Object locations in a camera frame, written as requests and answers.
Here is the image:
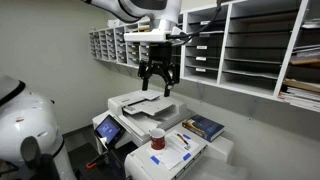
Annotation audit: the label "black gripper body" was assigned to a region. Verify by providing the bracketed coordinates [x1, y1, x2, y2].
[137, 42, 181, 87]

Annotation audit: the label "red mug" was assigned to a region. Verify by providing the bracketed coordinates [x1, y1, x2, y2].
[148, 127, 167, 151]

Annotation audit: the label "white office copier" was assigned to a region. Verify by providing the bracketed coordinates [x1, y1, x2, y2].
[91, 87, 192, 158]

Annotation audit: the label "orange pen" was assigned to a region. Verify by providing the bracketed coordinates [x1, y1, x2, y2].
[176, 132, 190, 147]

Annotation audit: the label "white copier finisher unit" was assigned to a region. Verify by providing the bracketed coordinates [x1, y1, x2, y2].
[123, 122, 250, 180]

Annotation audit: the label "large white mail sorter shelf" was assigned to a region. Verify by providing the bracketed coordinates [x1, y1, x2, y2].
[173, 0, 320, 114]

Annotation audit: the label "blue hardcover book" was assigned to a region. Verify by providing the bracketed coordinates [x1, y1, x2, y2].
[181, 114, 226, 144]

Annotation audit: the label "white printed paper sheet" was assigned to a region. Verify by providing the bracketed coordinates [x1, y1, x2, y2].
[146, 130, 200, 171]

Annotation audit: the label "brown folders in shelf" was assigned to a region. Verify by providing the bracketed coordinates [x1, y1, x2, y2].
[289, 43, 320, 70]

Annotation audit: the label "orange handled lever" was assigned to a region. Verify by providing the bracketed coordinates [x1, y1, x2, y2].
[85, 161, 99, 170]

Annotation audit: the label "small grey mail sorter shelf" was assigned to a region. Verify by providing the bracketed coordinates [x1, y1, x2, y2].
[88, 19, 152, 70]

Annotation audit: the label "copier touchscreen panel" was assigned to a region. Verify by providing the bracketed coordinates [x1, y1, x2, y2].
[93, 114, 127, 148]

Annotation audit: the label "stack of papers and folders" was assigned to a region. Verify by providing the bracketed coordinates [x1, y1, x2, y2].
[277, 77, 320, 113]

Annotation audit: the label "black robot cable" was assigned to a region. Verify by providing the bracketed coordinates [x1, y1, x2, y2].
[166, 0, 223, 46]

